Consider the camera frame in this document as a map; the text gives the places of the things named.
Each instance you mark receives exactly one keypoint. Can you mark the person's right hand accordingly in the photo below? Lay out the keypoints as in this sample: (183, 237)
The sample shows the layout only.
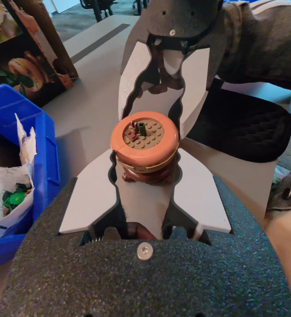
(165, 84)

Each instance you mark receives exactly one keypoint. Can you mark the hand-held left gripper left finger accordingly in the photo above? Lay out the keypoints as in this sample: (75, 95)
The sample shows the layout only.
(93, 193)

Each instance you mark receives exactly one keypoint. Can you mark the orchid print lego box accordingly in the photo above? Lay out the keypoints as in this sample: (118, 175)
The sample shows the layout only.
(24, 69)

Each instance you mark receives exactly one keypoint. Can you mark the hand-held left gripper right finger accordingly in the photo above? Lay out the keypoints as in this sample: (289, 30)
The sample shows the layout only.
(197, 195)

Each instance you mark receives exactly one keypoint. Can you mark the black mesh chair seat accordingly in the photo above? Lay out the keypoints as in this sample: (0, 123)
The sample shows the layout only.
(239, 123)

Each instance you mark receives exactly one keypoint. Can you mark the person's right forearm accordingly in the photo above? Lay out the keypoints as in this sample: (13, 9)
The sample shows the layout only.
(259, 49)

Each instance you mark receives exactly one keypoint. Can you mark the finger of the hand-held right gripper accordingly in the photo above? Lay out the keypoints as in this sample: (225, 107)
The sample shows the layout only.
(194, 94)
(130, 71)

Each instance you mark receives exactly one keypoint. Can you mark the blue plastic bin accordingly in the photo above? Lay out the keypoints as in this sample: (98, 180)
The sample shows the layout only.
(46, 148)

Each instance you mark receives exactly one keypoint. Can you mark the black office chair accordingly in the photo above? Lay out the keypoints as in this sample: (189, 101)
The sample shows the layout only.
(98, 7)

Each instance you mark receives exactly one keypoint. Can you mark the pile of small lego pieces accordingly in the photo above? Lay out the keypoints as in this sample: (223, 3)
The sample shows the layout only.
(15, 198)

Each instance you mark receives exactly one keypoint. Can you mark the lego flower pot model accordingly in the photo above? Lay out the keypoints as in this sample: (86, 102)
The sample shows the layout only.
(145, 151)

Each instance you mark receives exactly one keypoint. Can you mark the torn white paper bag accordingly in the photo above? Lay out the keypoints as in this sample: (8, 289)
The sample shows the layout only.
(2, 178)

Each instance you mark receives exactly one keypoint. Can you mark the person's beige shirt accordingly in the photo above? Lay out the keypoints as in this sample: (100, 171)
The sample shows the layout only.
(288, 260)

